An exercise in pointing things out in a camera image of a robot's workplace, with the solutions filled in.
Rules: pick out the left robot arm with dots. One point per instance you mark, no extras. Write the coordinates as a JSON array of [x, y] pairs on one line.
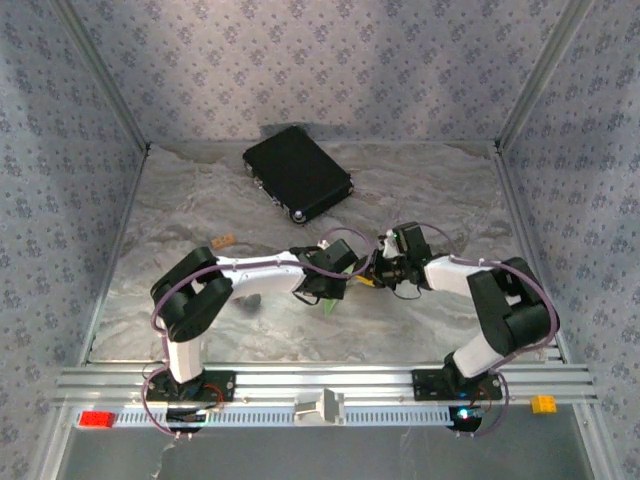
[[195, 300]]

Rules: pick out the red toy brick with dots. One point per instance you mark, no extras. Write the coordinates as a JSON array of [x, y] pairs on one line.
[[97, 420]]

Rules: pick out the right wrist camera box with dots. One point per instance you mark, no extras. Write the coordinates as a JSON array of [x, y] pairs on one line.
[[389, 248]]

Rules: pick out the light green paper sheet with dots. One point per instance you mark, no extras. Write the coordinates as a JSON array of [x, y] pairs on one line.
[[332, 306]]

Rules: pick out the wooden block with tiger print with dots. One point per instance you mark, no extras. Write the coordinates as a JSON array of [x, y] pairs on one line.
[[223, 241]]

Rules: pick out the aluminium frame post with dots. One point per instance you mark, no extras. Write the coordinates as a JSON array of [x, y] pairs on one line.
[[107, 85], [542, 75]]

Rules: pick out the black controller board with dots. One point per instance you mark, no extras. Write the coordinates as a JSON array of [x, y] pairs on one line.
[[467, 419], [185, 419]]

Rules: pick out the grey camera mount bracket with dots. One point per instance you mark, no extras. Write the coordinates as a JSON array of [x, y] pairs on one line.
[[320, 406]]

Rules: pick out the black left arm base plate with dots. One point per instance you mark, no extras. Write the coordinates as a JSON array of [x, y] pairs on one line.
[[220, 387]]

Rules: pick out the aluminium front rail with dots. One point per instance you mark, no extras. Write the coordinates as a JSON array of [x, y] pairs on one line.
[[325, 377]]

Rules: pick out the black hard case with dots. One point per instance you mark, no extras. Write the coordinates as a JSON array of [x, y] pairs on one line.
[[297, 170]]

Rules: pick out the aluminium side rail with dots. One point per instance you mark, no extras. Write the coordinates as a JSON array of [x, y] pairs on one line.
[[525, 215], [115, 250]]

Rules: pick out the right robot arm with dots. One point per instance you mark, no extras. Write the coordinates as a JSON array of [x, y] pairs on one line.
[[510, 310]]

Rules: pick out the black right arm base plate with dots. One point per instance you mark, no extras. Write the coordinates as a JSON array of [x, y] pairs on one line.
[[425, 385]]

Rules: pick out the yellow toy brick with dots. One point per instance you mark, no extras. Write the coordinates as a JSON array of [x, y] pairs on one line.
[[543, 404]]

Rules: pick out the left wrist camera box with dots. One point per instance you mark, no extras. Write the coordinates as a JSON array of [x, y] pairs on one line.
[[323, 244]]

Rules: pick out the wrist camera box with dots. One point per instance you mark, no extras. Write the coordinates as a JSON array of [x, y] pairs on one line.
[[389, 248], [323, 244]]

